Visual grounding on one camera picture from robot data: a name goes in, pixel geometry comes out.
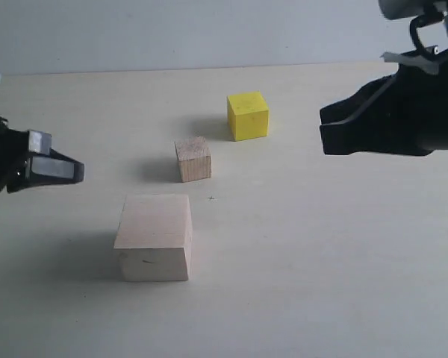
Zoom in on yellow cube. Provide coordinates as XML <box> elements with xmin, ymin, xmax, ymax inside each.
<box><xmin>227</xmin><ymin>91</ymin><xmax>270</xmax><ymax>141</ymax></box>

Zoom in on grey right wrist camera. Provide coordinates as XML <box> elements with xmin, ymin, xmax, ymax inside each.
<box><xmin>378</xmin><ymin>0</ymin><xmax>447</xmax><ymax>21</ymax></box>

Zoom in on medium brown wooden cube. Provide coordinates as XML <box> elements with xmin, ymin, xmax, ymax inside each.
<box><xmin>174</xmin><ymin>136</ymin><xmax>212</xmax><ymax>183</ymax></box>

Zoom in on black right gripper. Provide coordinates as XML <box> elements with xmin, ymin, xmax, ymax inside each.
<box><xmin>320</xmin><ymin>51</ymin><xmax>448</xmax><ymax>157</ymax></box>

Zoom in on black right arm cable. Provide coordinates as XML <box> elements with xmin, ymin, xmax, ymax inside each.
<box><xmin>408</xmin><ymin>10</ymin><xmax>448</xmax><ymax>63</ymax></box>

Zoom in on large pale wooden cube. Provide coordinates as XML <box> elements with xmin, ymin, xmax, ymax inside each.
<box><xmin>113</xmin><ymin>194</ymin><xmax>193</xmax><ymax>282</ymax></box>

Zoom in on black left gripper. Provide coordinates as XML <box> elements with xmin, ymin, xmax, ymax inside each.
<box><xmin>0</xmin><ymin>116</ymin><xmax>85</xmax><ymax>193</ymax></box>

